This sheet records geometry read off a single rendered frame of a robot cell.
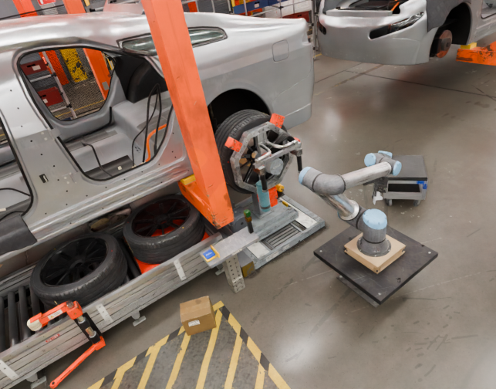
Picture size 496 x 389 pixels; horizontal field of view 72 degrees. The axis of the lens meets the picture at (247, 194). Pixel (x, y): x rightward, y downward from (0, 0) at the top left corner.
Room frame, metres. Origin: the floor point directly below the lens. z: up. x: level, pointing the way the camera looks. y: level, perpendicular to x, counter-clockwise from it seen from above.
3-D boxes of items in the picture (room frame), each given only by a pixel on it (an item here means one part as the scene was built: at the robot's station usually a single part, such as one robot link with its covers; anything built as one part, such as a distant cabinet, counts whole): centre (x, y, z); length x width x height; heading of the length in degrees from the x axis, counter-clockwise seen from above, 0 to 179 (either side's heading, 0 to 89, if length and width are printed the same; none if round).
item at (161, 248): (2.34, 0.75, 0.39); 0.66 x 0.66 x 0.24
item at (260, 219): (2.49, -0.10, 0.32); 0.40 x 0.30 x 0.28; 117
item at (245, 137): (2.33, -0.18, 0.85); 0.54 x 0.07 x 0.54; 117
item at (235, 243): (1.88, 0.21, 0.44); 0.43 x 0.17 x 0.03; 117
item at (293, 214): (2.50, -0.13, 0.13); 0.50 x 0.36 x 0.10; 117
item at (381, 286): (1.67, -0.80, 0.15); 0.60 x 0.60 x 0.30; 28
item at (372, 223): (1.68, -0.79, 0.55); 0.17 x 0.15 x 0.18; 28
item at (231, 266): (1.87, 0.23, 0.21); 0.10 x 0.10 x 0.42; 27
